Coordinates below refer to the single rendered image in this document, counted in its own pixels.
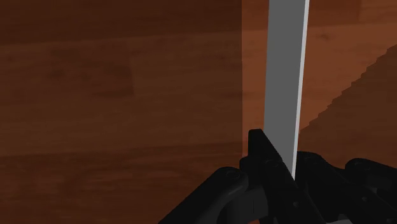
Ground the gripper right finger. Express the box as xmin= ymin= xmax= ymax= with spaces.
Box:
xmin=294 ymin=151 xmax=397 ymax=224

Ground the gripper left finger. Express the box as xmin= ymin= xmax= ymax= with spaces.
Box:
xmin=158 ymin=128 xmax=326 ymax=224

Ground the grey slab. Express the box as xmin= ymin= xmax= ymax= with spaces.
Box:
xmin=262 ymin=0 xmax=310 ymax=181

